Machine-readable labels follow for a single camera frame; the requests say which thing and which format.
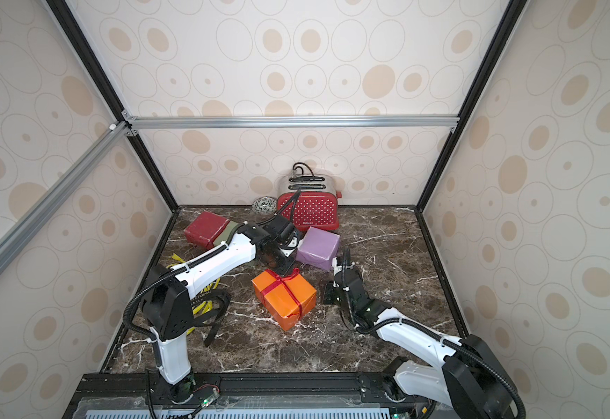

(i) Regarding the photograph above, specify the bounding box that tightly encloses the red ribbon bow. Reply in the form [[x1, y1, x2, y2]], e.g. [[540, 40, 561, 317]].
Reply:
[[261, 268, 303, 319]]

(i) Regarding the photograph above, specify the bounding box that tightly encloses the left aluminium frame bar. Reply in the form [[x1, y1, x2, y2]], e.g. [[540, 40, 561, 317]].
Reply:
[[0, 122, 129, 275]]

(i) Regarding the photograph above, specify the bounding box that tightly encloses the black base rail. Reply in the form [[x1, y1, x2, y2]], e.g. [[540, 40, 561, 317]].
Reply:
[[72, 372, 428, 407]]

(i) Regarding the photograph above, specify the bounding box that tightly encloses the yellow ribbon of red box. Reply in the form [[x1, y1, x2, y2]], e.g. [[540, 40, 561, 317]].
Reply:
[[171, 253, 222, 336]]

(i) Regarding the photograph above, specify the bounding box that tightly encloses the horizontal aluminium frame bar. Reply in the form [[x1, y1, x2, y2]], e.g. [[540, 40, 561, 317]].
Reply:
[[128, 115, 459, 129]]

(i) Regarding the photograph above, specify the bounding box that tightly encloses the black printed ribbon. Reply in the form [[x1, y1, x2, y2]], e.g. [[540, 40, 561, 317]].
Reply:
[[191, 289, 232, 347]]

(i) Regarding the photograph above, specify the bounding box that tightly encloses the purple gift box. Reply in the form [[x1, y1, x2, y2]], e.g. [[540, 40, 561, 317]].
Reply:
[[296, 227, 340, 272]]

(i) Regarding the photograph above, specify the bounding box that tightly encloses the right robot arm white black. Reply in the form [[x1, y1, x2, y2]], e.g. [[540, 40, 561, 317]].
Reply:
[[326, 265, 527, 418]]

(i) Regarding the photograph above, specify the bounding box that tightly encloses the patterned ceramic bowl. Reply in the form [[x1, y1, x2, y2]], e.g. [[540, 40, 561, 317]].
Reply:
[[252, 197, 277, 215]]

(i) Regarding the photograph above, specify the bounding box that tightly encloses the green gift box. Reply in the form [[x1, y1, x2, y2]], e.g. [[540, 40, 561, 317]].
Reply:
[[213, 221, 238, 247]]

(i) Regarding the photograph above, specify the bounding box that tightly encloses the orange gift box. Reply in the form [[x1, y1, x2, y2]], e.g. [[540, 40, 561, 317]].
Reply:
[[252, 271, 317, 331]]

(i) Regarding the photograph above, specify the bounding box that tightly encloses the red gift box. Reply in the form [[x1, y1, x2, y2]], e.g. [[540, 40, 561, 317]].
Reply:
[[184, 211, 230, 250]]

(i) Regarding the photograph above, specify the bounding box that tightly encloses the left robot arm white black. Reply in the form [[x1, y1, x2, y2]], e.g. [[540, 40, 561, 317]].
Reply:
[[123, 215, 303, 385]]

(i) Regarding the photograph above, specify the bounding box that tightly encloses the red polka dot toaster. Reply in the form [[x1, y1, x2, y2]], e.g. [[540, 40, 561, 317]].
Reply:
[[276, 175, 342, 231]]

